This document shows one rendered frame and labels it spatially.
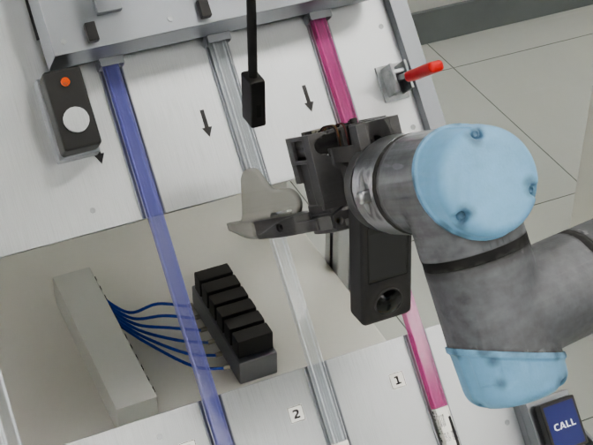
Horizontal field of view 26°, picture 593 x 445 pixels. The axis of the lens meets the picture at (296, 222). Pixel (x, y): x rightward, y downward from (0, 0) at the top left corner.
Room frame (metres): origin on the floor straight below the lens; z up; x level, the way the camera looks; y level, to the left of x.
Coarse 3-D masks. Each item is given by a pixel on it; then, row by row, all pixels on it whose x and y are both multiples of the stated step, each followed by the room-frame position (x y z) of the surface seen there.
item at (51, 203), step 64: (0, 0) 1.09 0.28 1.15; (0, 64) 1.05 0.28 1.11; (128, 64) 1.08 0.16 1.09; (192, 64) 1.10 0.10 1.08; (320, 64) 1.13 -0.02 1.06; (384, 64) 1.15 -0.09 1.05; (0, 128) 1.00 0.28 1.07; (192, 128) 1.05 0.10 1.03; (256, 128) 1.07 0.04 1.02; (0, 192) 0.96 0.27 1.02; (64, 192) 0.97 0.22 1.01; (128, 192) 0.99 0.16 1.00; (192, 192) 1.00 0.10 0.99; (0, 256) 0.92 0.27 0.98
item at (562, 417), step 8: (568, 400) 0.90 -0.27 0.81; (544, 408) 0.89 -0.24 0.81; (552, 408) 0.89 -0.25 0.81; (560, 408) 0.90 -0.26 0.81; (568, 408) 0.90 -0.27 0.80; (552, 416) 0.89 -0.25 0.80; (560, 416) 0.89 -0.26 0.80; (568, 416) 0.89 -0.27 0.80; (576, 416) 0.89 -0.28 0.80; (552, 424) 0.88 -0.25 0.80; (560, 424) 0.88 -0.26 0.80; (568, 424) 0.89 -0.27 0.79; (576, 424) 0.89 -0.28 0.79; (552, 432) 0.88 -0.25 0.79; (560, 432) 0.88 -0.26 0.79; (568, 432) 0.88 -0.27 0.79; (576, 432) 0.88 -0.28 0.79; (560, 440) 0.87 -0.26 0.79; (568, 440) 0.87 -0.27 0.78; (576, 440) 0.88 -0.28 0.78; (584, 440) 0.88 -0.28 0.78
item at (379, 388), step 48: (432, 336) 0.96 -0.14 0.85; (288, 384) 0.89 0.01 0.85; (336, 384) 0.90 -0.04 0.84; (384, 384) 0.91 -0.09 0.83; (144, 432) 0.83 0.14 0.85; (192, 432) 0.84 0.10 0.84; (240, 432) 0.84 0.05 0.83; (288, 432) 0.85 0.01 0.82; (384, 432) 0.87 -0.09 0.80; (432, 432) 0.88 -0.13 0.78; (480, 432) 0.90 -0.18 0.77
